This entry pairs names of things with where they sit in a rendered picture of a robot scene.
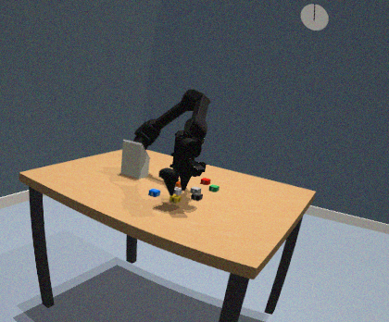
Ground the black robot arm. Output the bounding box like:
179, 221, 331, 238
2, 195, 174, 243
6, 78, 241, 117
133, 90, 211, 177

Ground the green block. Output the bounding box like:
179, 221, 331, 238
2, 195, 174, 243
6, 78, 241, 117
209, 184, 220, 192

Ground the blue block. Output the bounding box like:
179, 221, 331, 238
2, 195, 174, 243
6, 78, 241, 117
149, 189, 161, 197

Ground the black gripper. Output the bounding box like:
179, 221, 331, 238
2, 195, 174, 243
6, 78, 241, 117
158, 151, 192, 196

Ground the red block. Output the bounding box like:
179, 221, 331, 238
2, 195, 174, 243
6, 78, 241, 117
201, 178, 211, 185

